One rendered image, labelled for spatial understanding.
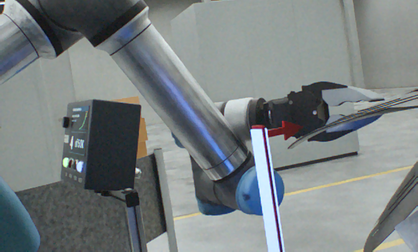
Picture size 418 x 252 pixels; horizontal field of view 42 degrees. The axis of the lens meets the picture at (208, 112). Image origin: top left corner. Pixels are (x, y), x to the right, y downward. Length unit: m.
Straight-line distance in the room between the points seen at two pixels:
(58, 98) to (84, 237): 2.55
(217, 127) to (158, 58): 0.13
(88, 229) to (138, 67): 1.68
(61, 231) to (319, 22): 5.58
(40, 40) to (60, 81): 3.94
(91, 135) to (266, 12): 6.01
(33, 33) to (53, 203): 1.51
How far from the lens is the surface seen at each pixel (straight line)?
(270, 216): 0.65
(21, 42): 0.85
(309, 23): 7.28
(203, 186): 0.93
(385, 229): 0.97
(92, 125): 1.15
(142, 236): 1.15
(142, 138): 8.68
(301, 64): 7.17
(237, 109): 0.90
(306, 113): 0.86
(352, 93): 0.84
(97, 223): 2.42
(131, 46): 0.75
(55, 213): 2.30
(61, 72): 4.80
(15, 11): 0.86
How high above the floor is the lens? 1.25
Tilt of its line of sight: 3 degrees down
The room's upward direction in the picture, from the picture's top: 9 degrees counter-clockwise
